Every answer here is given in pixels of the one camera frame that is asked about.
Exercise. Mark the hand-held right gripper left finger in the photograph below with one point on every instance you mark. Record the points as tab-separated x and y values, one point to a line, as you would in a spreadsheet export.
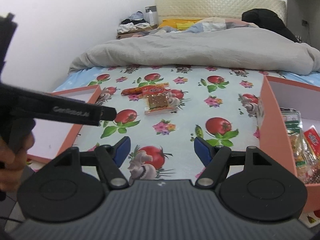
122	150

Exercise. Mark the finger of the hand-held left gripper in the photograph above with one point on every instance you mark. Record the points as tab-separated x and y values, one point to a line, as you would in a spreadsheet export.
108	113

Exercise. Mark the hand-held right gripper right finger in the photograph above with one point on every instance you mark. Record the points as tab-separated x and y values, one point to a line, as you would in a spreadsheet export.
203	150

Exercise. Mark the orange cardboard box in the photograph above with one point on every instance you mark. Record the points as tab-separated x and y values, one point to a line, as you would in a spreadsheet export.
275	130

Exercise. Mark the green edged clear snack packet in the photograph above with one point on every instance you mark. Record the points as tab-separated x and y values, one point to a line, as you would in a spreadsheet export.
295	135

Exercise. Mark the person's left hand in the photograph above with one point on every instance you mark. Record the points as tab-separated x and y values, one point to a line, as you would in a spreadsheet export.
12	170

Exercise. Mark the orange box lid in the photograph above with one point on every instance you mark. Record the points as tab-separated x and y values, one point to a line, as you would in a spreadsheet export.
50	135

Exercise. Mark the fruit printed cloth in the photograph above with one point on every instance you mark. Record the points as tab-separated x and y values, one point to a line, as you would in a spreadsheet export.
185	120

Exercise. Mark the clear biscuit snack packet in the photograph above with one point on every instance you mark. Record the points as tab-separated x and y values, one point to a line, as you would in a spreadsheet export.
157	102

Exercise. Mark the red oval print snack packet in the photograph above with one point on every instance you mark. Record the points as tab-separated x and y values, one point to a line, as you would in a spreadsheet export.
156	90

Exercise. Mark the pile of clothes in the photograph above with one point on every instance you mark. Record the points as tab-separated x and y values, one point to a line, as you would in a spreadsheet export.
130	22

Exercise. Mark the grey blanket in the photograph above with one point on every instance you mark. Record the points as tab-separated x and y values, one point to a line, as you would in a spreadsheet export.
187	50

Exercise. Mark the white bottle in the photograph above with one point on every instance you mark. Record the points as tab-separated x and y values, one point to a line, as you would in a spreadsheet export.
151	18

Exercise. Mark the yellow pillow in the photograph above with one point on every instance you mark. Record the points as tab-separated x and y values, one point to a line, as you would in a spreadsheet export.
167	23

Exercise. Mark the pastel patchwork quilt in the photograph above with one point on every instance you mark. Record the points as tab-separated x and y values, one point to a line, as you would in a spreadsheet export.
217	25

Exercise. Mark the black cloth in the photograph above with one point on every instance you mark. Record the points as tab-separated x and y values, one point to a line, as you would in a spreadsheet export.
265	17

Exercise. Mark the cream padded headboard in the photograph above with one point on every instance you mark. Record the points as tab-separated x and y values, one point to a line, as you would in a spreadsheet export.
212	3

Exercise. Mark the grey wall socket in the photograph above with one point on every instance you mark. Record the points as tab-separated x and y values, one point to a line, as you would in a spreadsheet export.
150	8

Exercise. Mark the black wall plug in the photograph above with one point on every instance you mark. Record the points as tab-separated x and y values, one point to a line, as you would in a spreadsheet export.
305	22

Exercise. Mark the white wall cabinet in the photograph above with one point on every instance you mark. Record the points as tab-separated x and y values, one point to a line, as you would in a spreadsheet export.
295	2

